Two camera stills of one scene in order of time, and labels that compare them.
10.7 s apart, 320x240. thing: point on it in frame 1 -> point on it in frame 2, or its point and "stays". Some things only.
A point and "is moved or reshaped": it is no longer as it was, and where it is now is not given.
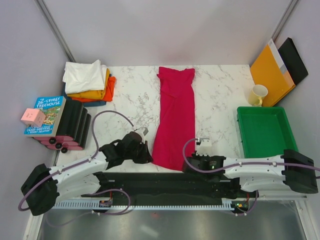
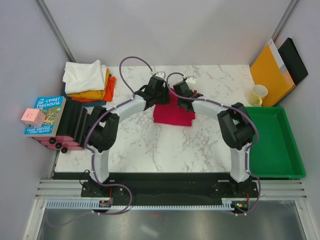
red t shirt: [176, 125] is moved or reshaped
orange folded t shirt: [109, 93] stays
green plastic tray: [265, 131] stays
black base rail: [168, 185] stays
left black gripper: [146, 157] -> [166, 99]
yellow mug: [257, 94] stays
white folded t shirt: [80, 77] stays
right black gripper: [194, 157] -> [178, 102]
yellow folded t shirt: [94, 95] stays
